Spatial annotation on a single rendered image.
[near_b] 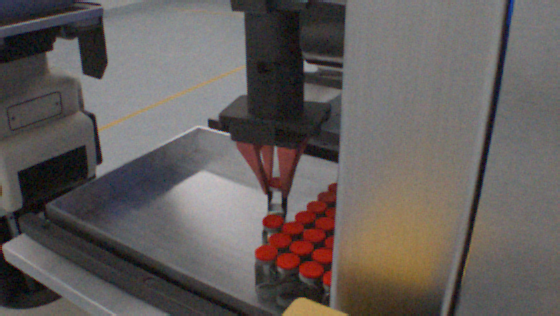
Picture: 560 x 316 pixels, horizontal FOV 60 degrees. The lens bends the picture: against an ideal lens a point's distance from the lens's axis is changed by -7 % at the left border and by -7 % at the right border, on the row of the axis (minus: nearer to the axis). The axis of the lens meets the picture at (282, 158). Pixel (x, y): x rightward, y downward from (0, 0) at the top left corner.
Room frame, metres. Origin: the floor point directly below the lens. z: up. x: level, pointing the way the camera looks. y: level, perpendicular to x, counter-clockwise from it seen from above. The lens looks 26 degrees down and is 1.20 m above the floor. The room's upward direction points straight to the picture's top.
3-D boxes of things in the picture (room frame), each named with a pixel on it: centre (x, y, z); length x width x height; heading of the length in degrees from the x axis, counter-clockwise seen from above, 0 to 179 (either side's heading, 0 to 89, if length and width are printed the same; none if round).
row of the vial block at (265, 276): (0.43, -0.03, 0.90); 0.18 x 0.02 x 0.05; 148
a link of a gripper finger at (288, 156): (0.49, 0.01, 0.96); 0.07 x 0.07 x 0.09; 72
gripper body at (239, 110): (0.49, 0.01, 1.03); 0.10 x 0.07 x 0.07; 72
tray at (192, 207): (0.48, 0.05, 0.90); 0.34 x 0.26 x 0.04; 58
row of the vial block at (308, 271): (0.41, -0.07, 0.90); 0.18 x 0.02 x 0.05; 148
